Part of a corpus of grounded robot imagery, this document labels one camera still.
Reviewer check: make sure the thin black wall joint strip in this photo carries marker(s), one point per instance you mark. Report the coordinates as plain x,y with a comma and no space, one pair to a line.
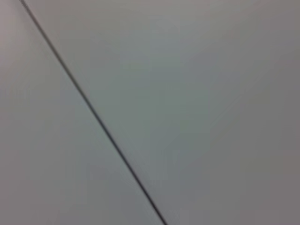
110,138

